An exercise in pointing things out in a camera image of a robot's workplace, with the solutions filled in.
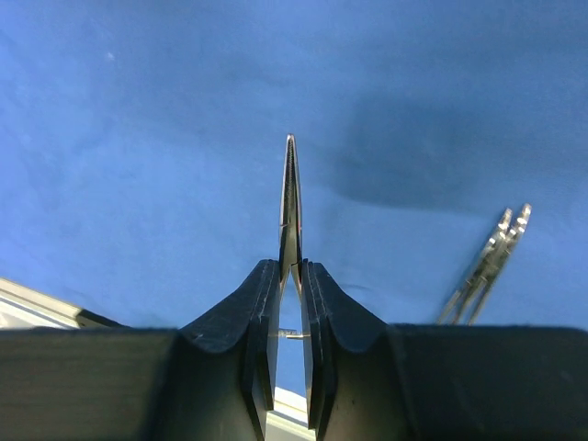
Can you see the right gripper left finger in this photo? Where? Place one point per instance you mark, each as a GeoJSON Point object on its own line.
{"type": "Point", "coordinates": [210, 380]}

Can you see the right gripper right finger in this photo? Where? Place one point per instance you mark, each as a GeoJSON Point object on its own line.
{"type": "Point", "coordinates": [370, 380]}

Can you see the steel forceps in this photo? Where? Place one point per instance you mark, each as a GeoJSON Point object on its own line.
{"type": "Point", "coordinates": [465, 305]}
{"type": "Point", "coordinates": [290, 224]}

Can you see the blue surgical wrap cloth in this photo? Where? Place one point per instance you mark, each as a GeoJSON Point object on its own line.
{"type": "Point", "coordinates": [142, 150]}

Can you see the aluminium front rail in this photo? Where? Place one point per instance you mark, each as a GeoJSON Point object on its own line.
{"type": "Point", "coordinates": [23, 308]}

